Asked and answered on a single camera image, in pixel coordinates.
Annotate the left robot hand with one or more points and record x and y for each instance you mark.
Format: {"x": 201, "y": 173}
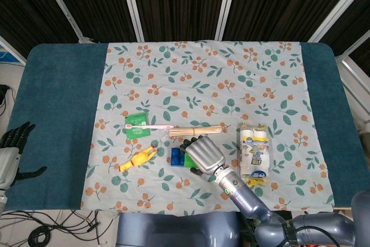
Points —
{"x": 11, "y": 151}

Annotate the teal table cover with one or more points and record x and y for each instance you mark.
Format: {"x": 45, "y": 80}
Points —
{"x": 55, "y": 125}

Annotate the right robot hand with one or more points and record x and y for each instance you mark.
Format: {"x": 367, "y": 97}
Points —
{"x": 205, "y": 152}

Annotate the floral patterned cloth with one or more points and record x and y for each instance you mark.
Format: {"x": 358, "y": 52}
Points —
{"x": 208, "y": 125}

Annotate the bundle of wooden sticks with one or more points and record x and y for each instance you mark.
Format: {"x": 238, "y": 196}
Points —
{"x": 194, "y": 131}

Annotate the green sachet packet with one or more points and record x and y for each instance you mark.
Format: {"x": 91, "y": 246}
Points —
{"x": 137, "y": 125}

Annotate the yellow rubber chicken toy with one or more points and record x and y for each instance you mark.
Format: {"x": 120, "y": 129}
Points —
{"x": 139, "y": 158}

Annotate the blue robot torso base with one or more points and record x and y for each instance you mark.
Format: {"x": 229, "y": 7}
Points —
{"x": 177, "y": 229}

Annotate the blue toy block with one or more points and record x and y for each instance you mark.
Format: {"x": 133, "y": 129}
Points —
{"x": 177, "y": 157}

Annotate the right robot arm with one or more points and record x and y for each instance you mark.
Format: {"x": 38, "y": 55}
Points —
{"x": 277, "y": 215}

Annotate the pink toothbrush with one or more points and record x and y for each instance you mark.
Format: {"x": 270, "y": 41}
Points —
{"x": 150, "y": 126}

